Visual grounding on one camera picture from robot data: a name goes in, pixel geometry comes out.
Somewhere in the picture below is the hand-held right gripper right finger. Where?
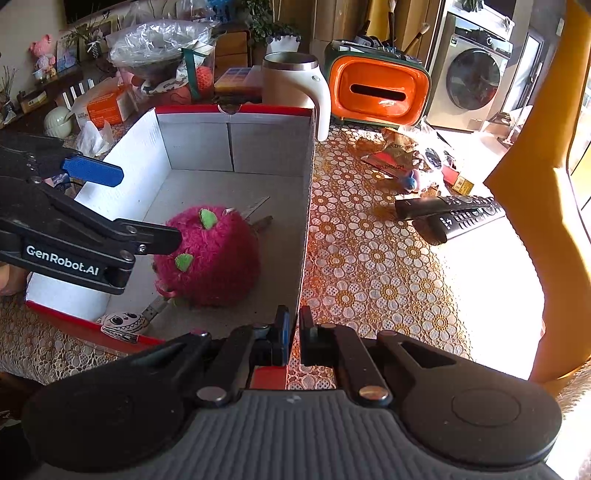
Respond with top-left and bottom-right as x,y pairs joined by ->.
299,305 -> 465,408

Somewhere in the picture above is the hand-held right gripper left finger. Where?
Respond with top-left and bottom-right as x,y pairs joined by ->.
124,305 -> 293,409

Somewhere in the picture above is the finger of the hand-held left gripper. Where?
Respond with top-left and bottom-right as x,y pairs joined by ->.
0,178 -> 184,257
0,131 -> 125,188

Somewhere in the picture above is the pink plush dragon fruit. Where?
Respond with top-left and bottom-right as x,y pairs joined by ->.
152,205 -> 262,309

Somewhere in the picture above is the white cardboard box red rim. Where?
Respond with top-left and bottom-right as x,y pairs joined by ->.
25,104 -> 317,391

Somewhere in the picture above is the person's left hand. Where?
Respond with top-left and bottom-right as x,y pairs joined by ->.
0,264 -> 29,297

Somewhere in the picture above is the white round jar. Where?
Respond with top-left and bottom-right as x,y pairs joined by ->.
44,106 -> 74,138

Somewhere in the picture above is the white and orange carton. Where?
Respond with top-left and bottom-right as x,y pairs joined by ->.
69,78 -> 137,129

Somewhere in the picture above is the silver usb plug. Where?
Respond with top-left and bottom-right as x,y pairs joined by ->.
142,295 -> 170,320

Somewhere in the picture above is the white slatted stand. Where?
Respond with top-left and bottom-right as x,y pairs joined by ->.
55,78 -> 96,110

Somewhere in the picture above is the dark wooden sideboard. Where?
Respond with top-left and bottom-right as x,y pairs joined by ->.
0,69 -> 85,136

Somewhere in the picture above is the pale flat strip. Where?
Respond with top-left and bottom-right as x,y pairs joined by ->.
240,196 -> 271,217

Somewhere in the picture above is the red patterned ball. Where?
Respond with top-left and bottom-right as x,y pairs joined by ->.
139,76 -> 193,106

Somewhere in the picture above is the pink figurine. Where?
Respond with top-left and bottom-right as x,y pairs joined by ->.
30,34 -> 59,80

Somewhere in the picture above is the green ribbon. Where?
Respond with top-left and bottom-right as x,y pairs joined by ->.
181,47 -> 203,103

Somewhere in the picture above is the plastic covered bowl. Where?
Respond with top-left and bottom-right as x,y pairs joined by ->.
108,21 -> 216,71

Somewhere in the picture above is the colourful compartment box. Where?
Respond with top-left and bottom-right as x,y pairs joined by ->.
213,66 -> 265,100

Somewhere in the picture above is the wooden drawer box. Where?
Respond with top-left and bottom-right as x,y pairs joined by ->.
215,30 -> 251,70

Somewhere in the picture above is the black remote control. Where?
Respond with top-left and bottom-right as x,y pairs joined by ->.
425,203 -> 508,245
394,194 -> 495,221

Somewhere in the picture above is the brown snack packet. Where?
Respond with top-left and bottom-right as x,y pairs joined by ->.
360,129 -> 419,179

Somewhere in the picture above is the red and yellow small box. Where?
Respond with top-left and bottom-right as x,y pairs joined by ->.
441,164 -> 474,195

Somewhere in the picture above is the orange tissue box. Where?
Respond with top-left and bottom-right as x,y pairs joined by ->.
324,41 -> 431,127

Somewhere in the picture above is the yellow chair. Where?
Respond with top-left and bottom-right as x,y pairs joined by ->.
484,0 -> 591,385

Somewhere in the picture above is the cream fuzzy cushion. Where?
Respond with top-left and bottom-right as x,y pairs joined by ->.
554,369 -> 591,480

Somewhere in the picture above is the silver washing machine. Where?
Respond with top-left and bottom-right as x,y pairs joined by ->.
425,9 -> 515,133

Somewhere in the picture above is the white shark face keychain toy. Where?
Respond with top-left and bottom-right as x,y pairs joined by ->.
96,311 -> 151,345

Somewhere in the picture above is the beige mug white handle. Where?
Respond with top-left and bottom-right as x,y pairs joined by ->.
262,52 -> 332,142

